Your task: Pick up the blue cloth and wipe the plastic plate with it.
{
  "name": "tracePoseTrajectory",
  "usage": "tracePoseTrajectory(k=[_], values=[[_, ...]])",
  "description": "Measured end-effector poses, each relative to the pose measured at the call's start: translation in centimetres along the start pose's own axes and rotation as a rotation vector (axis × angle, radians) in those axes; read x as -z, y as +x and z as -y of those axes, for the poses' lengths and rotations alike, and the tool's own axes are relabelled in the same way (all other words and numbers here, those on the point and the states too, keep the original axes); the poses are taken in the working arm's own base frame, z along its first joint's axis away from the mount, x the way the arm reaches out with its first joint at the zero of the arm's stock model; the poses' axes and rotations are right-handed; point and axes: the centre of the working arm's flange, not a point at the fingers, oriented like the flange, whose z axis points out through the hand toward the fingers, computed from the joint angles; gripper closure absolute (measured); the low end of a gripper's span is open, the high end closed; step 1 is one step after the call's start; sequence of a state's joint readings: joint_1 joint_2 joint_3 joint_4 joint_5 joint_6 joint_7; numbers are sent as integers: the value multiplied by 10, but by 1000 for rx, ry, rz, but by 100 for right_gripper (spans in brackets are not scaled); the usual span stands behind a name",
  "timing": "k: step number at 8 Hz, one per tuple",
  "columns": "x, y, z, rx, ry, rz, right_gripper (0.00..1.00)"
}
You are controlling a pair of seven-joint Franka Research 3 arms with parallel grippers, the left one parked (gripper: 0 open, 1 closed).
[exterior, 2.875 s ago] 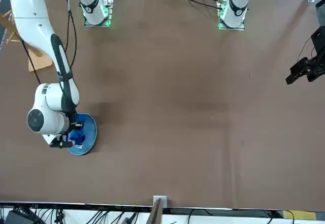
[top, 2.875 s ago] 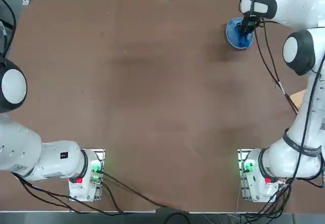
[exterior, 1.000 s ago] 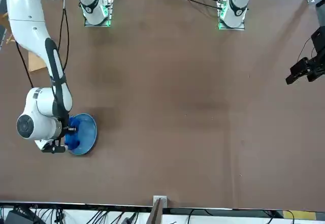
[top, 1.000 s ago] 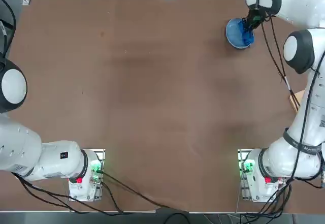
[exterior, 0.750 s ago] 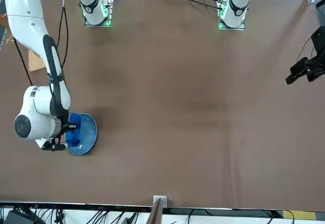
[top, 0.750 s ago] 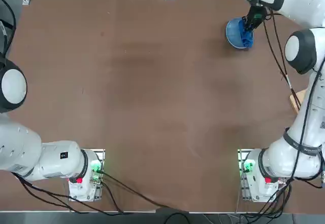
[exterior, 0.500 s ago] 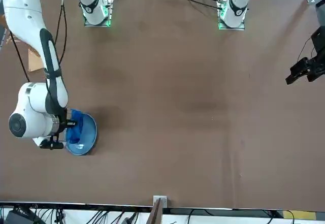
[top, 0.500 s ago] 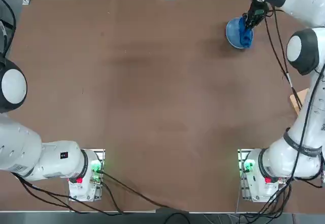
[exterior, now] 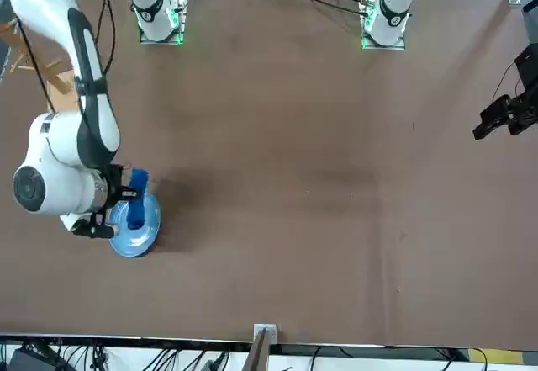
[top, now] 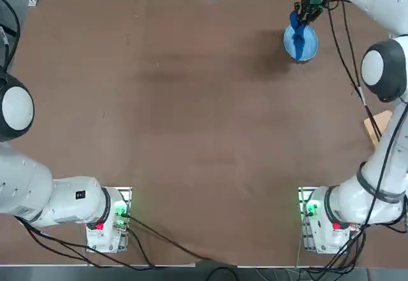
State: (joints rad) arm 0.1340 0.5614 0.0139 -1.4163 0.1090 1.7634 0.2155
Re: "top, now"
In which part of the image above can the blue cloth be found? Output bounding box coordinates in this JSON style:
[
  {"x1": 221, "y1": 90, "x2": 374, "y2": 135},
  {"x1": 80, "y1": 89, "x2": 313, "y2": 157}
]
[{"x1": 289, "y1": 10, "x2": 309, "y2": 63}]

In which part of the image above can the blue plastic plate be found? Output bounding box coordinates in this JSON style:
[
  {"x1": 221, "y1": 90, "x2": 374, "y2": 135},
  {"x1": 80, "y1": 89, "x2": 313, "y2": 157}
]
[{"x1": 282, "y1": 24, "x2": 320, "y2": 64}]

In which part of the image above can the wooden cup rack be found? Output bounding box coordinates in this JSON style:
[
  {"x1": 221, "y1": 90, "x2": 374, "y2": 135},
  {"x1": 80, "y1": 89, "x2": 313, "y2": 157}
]
[{"x1": 363, "y1": 110, "x2": 392, "y2": 145}]

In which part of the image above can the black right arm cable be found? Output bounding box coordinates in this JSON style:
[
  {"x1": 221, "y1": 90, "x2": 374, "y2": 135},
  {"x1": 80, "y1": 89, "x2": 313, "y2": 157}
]
[{"x1": 326, "y1": 0, "x2": 383, "y2": 143}]

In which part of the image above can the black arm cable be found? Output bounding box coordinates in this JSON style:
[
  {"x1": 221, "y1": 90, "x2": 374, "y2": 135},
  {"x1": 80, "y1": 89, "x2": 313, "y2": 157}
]
[
  {"x1": 14, "y1": 215, "x2": 157, "y2": 269},
  {"x1": 326, "y1": 0, "x2": 383, "y2": 143}
]

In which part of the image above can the black cable across table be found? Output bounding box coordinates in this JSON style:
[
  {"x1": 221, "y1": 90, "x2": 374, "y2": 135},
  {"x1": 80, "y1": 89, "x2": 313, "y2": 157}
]
[{"x1": 126, "y1": 212, "x2": 238, "y2": 268}]

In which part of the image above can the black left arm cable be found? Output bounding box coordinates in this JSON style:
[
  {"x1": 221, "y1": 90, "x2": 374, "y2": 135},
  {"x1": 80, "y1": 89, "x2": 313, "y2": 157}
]
[{"x1": 14, "y1": 215, "x2": 157, "y2": 269}]

